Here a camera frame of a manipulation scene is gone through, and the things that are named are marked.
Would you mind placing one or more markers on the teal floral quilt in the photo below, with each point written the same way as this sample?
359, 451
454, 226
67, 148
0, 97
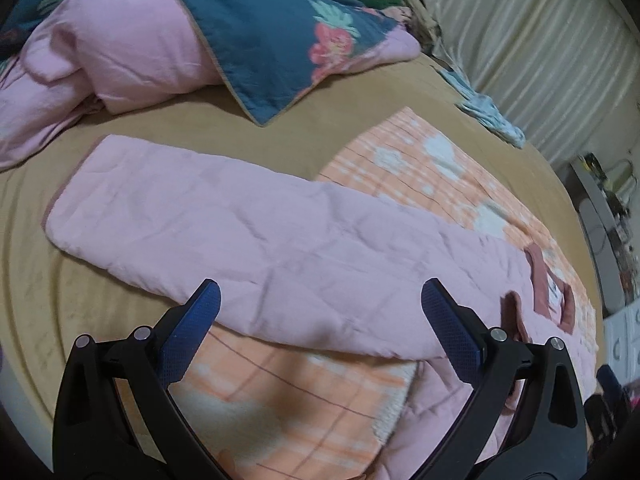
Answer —
250, 25

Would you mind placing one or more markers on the light blue garment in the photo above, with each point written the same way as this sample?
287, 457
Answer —
487, 110

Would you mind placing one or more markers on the grey vanity desk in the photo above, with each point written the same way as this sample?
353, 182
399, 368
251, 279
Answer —
595, 240

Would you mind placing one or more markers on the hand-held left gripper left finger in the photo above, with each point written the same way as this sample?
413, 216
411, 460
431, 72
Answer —
187, 332

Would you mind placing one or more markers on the orange plaid fleece blanket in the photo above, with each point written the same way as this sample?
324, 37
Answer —
425, 160

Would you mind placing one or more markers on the tan bed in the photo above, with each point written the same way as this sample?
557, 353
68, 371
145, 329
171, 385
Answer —
350, 90

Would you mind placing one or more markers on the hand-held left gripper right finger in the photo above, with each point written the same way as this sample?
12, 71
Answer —
452, 332

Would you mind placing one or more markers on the cream pleated curtain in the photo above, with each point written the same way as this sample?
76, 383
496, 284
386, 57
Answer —
525, 35

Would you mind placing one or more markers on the dark hanging clothes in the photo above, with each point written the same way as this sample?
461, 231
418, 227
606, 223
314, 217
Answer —
607, 410

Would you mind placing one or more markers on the white chest of drawers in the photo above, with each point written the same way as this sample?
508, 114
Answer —
622, 332

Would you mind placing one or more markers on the pink quilted blanket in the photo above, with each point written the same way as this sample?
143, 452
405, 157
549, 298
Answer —
250, 240

